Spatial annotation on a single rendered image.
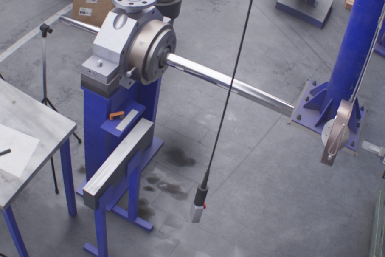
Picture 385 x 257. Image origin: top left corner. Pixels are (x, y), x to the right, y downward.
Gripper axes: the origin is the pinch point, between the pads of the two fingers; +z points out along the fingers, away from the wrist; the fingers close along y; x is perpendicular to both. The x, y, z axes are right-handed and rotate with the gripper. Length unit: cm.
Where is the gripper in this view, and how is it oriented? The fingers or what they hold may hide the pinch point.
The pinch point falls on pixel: (365, 145)
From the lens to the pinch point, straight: 287.5
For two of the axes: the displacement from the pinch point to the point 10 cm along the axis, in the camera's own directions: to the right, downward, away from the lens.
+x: -3.6, 9.3, 0.1
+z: -8.9, -3.4, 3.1
